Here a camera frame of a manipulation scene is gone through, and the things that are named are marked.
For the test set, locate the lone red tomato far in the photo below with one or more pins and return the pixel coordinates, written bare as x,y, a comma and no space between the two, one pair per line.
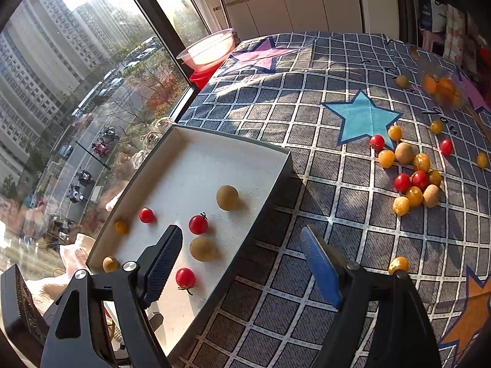
446,147

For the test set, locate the yellow tomato by star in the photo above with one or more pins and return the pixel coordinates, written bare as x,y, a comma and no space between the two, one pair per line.
386,158

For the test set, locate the clear glass fruit bowl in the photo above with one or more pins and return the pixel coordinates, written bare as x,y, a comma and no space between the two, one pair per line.
442,85

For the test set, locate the orange tomato cluster centre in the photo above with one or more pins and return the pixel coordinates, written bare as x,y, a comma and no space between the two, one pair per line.
415,196

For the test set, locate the large brown round fruit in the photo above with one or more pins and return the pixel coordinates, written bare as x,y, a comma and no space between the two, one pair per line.
203,250

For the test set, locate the small yellow tomato on star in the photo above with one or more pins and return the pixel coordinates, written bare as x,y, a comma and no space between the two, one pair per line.
395,133

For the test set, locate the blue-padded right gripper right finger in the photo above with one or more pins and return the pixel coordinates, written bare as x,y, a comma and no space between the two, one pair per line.
326,265

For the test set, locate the dark orange tomato cluster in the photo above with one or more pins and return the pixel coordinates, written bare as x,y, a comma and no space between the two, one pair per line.
435,178

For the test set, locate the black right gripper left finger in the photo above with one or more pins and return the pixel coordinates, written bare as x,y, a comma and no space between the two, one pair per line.
155,265

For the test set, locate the orange tomato cluster top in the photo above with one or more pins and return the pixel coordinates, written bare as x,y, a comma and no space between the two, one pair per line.
421,162

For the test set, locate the red tomato by star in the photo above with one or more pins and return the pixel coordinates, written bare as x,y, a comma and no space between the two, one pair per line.
377,143

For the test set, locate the yellow tomato cluster left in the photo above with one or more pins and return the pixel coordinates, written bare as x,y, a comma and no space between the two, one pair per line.
401,206

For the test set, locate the patterned gift bag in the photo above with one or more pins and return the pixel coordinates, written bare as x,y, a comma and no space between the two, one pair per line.
460,45

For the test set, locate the brown fruit by star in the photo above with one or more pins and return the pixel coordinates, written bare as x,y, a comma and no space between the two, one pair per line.
404,153

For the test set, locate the red tomato cluster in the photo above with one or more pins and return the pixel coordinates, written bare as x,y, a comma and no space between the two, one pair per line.
185,279
420,179
198,224
402,183

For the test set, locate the red cherry tomato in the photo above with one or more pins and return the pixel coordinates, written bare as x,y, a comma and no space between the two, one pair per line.
147,216

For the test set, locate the white sideboard cabinet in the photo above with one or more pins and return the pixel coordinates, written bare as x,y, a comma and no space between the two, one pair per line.
254,18

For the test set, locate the lone yellow tomato right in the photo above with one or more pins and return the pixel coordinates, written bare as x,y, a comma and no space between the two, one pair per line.
482,160

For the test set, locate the white tray with dark rim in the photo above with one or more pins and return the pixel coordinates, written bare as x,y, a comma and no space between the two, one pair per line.
213,186

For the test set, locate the grid patterned star tablecloth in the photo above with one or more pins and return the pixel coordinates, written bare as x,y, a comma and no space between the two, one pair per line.
280,89

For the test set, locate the yellow tomato lower pair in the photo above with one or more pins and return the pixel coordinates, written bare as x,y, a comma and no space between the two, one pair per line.
398,263

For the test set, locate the white and blue bag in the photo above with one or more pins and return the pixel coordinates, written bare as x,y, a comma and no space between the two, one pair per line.
433,16

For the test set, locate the long wooden stick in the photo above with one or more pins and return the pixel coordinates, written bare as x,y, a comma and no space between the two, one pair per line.
485,130

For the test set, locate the brown fruit cluster centre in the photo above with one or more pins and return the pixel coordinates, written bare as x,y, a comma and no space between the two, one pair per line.
431,196

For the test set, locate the small yellow tomato far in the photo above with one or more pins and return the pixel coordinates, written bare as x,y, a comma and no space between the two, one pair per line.
436,127

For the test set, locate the red plastic basin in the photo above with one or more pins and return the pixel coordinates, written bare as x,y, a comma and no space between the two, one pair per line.
205,56

